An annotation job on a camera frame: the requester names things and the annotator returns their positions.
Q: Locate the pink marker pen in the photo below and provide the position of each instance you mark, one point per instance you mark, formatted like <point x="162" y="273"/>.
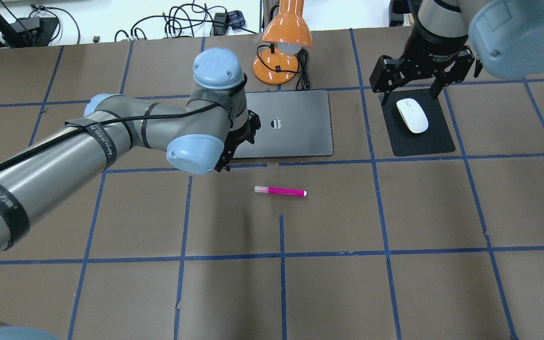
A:
<point x="280" y="191"/>

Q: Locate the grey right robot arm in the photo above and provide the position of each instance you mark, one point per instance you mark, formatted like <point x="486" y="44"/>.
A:
<point x="450" y="37"/>

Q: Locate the black power adapter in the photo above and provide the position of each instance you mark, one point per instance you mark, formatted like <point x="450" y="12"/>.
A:
<point x="219" y="24"/>

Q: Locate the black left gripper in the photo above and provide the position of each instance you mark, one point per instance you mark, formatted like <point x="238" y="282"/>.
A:
<point x="239" y="139"/>

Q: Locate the orange desk lamp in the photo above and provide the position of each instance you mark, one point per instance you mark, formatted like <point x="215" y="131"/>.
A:
<point x="282" y="56"/>

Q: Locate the grey laptop notebook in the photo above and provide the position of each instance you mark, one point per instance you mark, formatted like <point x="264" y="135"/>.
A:
<point x="293" y="124"/>

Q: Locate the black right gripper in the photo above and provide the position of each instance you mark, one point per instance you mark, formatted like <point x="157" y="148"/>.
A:
<point x="431" y="46"/>

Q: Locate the black mousepad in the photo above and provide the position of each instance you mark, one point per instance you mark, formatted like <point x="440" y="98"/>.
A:
<point x="435" y="139"/>

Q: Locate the black stand base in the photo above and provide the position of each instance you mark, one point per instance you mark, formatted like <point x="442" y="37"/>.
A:
<point x="31" y="30"/>

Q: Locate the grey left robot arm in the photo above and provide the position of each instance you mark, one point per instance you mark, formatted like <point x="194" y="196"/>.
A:
<point x="198" y="138"/>

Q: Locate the white computer mouse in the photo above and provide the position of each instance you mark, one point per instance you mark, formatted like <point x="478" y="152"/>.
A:
<point x="413" y="115"/>

